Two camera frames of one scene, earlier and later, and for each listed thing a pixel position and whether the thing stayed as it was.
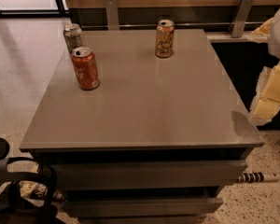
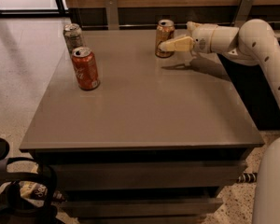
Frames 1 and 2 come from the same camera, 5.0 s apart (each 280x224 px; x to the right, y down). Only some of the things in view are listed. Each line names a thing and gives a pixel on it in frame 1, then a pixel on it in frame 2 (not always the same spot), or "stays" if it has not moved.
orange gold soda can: (164, 39) stays
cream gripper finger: (272, 93) to (180, 44)
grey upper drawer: (148, 175) stays
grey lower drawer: (141, 207) stays
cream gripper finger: (261, 34) to (190, 25)
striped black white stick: (258, 177) stays
